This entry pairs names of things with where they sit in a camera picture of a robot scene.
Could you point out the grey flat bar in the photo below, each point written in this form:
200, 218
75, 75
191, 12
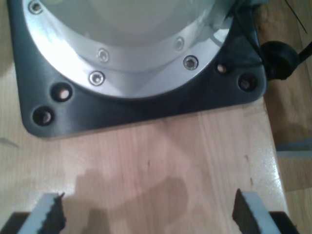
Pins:
295, 148

